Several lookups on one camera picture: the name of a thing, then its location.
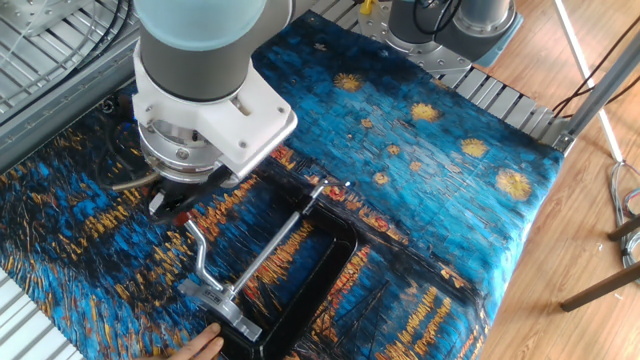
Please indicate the blue starry night tablecloth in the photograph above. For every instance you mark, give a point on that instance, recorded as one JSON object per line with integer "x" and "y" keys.
{"x": 375, "y": 200}

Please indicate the silver metal lever base block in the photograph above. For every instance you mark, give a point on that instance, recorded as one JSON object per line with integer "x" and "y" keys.
{"x": 220, "y": 302}

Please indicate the aluminium frame post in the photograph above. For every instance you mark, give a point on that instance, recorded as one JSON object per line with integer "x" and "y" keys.
{"x": 600, "y": 90}

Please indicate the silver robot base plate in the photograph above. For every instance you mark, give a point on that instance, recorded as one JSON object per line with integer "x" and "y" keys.
{"x": 430, "y": 57}

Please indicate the thin white diagonal rod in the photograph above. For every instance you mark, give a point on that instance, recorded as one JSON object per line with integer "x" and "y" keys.
{"x": 585, "y": 75}

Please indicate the bare human hand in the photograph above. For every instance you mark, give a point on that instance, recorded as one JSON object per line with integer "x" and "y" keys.
{"x": 200, "y": 345}

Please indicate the grey metal table rail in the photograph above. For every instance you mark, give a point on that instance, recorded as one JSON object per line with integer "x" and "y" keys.
{"x": 60, "y": 105}

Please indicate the black C-clamp with silver screw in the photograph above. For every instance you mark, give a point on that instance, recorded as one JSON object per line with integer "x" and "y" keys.
{"x": 320, "y": 280}

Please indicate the brown wooden chair leg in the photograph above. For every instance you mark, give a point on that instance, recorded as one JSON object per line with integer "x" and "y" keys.
{"x": 600, "y": 287}
{"x": 625, "y": 228}

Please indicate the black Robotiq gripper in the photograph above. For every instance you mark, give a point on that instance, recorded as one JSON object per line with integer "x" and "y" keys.
{"x": 192, "y": 192}

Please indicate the yellow plastic object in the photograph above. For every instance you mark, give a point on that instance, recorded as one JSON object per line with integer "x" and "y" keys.
{"x": 367, "y": 7}

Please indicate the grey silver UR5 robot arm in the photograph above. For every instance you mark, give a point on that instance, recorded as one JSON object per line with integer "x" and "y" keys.
{"x": 200, "y": 75}

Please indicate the silver metal mounting plate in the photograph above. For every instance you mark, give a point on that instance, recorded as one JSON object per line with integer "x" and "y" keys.
{"x": 40, "y": 12}

